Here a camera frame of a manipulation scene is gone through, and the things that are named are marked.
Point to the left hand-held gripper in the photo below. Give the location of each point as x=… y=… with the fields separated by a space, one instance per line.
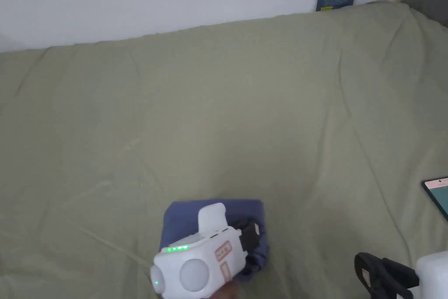
x=196 y=264

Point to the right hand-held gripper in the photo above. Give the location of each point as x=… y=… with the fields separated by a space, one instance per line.
x=434 y=274

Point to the dark blue garment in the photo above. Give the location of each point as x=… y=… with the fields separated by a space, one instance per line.
x=182 y=218

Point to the person's left hand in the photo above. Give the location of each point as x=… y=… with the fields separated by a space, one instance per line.
x=227 y=292

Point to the phone with pale green screen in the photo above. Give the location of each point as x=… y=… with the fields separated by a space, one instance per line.
x=438 y=195

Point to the bed with pale green sheet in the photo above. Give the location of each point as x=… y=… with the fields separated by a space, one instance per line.
x=224 y=110

